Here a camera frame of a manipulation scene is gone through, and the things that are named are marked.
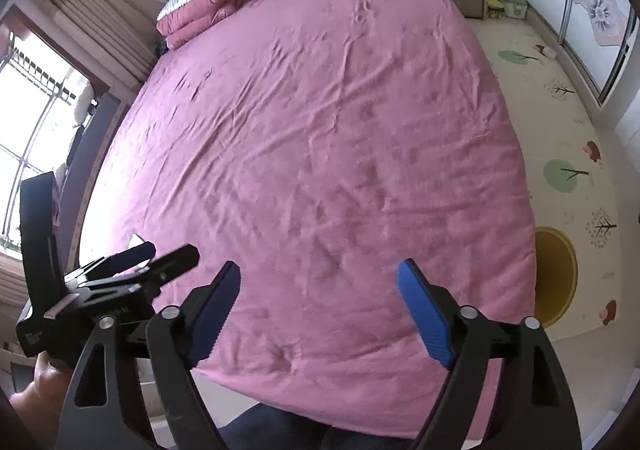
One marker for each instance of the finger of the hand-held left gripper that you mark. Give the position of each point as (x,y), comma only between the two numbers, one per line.
(175,265)
(125,261)

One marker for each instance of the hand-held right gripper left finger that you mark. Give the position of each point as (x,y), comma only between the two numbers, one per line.
(215,315)

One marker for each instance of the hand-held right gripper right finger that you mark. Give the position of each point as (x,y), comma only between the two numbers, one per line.
(427,315)

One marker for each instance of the yellow round trash bin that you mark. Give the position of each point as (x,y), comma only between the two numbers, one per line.
(552,280)

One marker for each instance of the person's left hand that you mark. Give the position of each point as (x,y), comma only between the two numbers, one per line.
(42,387)

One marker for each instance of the grey purple furniture panel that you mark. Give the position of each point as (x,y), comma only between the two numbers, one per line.
(95,154)

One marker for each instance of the person's dark trousers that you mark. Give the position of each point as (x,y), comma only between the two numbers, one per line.
(280,430)

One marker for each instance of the barred window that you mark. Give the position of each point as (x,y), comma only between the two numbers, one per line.
(30,129)

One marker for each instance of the pink bed sheet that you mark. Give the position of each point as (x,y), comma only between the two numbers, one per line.
(310,154)

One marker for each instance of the tree print play mat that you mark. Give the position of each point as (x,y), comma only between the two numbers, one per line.
(545,119)

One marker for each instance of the beige curtain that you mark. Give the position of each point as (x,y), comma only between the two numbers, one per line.
(90,24)

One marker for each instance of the folded pink quilt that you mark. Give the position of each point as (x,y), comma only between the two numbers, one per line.
(205,9)

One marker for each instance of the green box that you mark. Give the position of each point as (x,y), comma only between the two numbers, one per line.
(512,4)

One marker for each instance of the sliding wardrobe door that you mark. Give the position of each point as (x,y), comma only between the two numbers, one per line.
(595,4)

